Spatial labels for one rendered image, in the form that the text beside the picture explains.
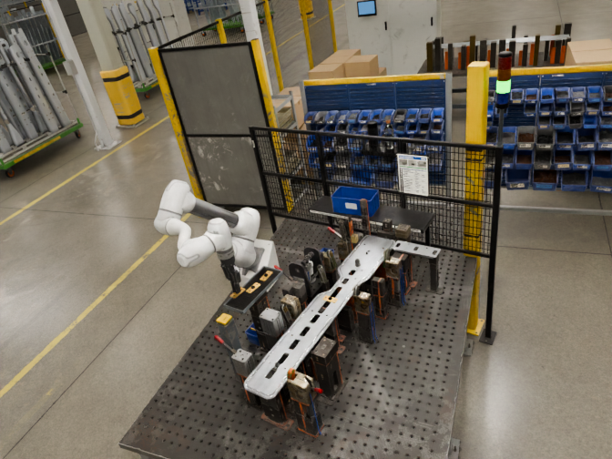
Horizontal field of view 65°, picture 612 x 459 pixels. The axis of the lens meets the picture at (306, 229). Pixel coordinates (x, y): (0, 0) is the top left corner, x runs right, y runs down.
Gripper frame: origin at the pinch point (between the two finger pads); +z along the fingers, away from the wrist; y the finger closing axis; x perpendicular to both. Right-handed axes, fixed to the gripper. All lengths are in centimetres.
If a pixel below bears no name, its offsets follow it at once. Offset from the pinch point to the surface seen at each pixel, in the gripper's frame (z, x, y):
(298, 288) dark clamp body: 17.8, 30.1, 14.8
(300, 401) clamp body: 31, -22, 56
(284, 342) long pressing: 25.6, -1.3, 29.4
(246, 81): -37, 207, -183
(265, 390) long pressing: 26, -29, 41
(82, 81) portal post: 4, 272, -655
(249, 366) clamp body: 24.7, -23.2, 24.7
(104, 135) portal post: 100, 273, -655
